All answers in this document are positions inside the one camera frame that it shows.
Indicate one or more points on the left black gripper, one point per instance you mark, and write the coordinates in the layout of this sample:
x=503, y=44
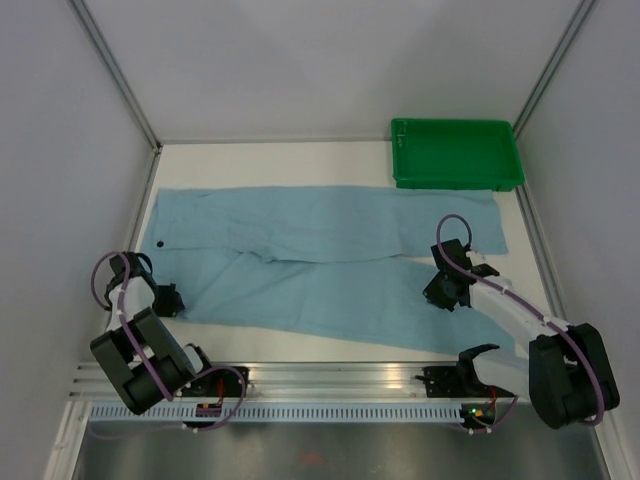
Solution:
x=174, y=302

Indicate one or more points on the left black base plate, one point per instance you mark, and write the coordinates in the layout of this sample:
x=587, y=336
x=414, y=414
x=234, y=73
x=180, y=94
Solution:
x=217, y=381

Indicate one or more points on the light blue trousers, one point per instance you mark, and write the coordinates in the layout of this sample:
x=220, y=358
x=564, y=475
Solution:
x=344, y=262

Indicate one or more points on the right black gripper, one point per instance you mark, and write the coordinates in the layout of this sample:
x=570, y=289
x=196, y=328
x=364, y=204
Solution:
x=432, y=295

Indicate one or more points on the green plastic tray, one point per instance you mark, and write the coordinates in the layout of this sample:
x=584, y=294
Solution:
x=455, y=154

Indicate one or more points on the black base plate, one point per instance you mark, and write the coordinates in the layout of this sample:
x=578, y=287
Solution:
x=217, y=381
x=445, y=381

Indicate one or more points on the aluminium frame post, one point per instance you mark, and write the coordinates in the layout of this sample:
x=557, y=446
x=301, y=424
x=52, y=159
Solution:
x=567, y=39
x=101, y=46

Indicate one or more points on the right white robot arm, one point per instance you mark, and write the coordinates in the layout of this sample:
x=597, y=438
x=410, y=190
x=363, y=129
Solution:
x=565, y=374

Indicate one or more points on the aluminium mounting rail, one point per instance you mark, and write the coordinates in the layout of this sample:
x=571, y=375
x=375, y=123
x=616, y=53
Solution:
x=369, y=382

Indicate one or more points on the white slotted cable duct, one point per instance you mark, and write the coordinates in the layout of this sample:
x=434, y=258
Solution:
x=269, y=412

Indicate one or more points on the left aluminium frame post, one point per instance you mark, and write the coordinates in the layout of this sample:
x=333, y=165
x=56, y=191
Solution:
x=101, y=46

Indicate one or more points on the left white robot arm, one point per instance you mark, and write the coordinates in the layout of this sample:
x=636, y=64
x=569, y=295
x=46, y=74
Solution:
x=142, y=360

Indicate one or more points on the right aluminium frame post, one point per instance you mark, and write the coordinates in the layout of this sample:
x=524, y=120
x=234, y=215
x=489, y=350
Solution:
x=567, y=39

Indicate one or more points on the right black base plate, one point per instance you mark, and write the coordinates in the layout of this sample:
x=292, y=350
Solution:
x=445, y=381

